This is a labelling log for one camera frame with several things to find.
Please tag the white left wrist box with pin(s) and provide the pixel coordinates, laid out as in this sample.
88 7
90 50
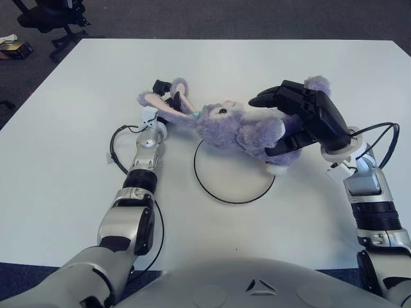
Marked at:
148 114

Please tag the black chair base leg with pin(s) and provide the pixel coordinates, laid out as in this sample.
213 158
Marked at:
8 105

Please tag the white plate with black rim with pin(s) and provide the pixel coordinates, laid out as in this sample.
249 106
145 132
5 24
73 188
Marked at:
234 186

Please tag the black office chair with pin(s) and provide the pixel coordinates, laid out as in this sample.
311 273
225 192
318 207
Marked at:
38 16

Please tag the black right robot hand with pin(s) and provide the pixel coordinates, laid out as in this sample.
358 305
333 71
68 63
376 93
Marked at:
324 118

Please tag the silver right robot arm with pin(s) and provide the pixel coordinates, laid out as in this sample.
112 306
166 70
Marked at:
366 189

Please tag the grey robot torso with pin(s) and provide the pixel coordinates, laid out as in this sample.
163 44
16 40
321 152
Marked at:
224 285

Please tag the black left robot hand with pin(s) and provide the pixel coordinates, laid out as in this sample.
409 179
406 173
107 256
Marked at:
161 87

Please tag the brown cardboard box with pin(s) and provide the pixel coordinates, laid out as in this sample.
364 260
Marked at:
16 49

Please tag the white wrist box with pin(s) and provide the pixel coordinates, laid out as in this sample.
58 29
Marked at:
148 114
337 173

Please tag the purple plush bunny doll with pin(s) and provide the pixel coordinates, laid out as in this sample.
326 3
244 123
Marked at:
224 128

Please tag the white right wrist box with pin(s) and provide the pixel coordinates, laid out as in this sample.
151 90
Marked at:
337 173

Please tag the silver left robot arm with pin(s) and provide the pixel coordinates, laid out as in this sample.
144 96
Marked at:
144 160

